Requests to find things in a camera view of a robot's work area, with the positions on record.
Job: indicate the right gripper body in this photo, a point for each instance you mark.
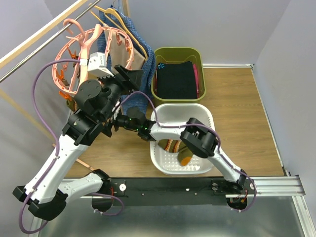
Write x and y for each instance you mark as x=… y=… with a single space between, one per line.
x=116 y=124

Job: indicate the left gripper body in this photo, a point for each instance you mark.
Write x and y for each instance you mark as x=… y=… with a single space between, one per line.
x=114 y=86

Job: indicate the olive wavy striped sock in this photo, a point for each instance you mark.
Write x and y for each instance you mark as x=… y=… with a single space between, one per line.
x=176 y=146

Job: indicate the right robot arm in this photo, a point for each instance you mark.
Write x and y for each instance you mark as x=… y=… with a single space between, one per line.
x=135 y=120

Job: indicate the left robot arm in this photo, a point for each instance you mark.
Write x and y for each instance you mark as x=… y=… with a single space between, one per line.
x=45 y=195

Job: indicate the yellow wooden hanger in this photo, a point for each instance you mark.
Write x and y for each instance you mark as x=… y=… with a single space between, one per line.
x=113 y=12

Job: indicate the blue checkered shirt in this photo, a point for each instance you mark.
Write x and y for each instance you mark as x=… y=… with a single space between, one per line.
x=148 y=67

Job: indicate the beige cloth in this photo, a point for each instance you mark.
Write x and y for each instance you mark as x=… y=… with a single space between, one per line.
x=122 y=51

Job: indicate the olive green bin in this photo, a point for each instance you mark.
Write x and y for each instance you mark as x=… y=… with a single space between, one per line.
x=177 y=55

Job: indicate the black folded clothes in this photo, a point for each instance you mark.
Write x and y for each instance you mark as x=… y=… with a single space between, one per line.
x=176 y=81

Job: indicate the pink folded garment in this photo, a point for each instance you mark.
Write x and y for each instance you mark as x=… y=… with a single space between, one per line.
x=196 y=79

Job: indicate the white plastic basket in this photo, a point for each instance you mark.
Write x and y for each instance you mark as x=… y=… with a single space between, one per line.
x=189 y=123

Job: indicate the metal rack rod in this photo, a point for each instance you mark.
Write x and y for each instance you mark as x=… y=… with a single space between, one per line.
x=37 y=36

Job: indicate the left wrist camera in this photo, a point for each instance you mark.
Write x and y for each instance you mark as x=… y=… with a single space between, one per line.
x=96 y=65

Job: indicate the black mounting base rail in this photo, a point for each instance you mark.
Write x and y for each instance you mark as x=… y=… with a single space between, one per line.
x=167 y=191

